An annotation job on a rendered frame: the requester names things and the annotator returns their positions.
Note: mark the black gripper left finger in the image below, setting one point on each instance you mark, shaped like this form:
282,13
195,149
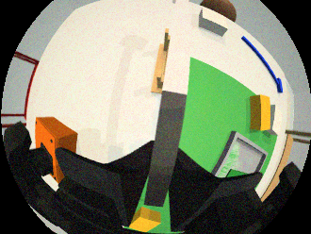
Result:
123,179

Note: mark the green flat mat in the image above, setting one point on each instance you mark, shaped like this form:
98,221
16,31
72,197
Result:
217,104

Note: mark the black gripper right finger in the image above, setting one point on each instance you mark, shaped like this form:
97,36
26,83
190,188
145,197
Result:
193,189

